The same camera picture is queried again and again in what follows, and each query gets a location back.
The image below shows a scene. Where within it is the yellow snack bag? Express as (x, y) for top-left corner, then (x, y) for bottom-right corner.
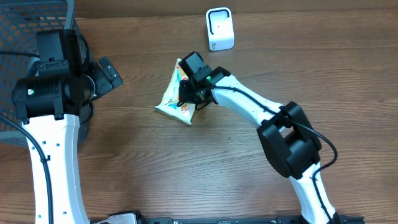
(154, 58), (195, 125)

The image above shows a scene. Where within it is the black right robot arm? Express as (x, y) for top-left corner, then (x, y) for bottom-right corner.
(178, 52), (338, 223)

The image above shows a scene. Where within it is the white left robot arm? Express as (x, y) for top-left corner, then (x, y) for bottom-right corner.
(12, 29), (123, 223)

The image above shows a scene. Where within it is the white barcode scanner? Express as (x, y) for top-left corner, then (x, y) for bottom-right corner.
(205, 7), (234, 52)

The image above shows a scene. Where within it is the grey plastic basket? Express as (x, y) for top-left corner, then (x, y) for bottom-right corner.
(0, 0), (93, 149)

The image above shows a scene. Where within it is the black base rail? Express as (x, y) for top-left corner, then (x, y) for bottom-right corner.
(91, 210), (366, 224)

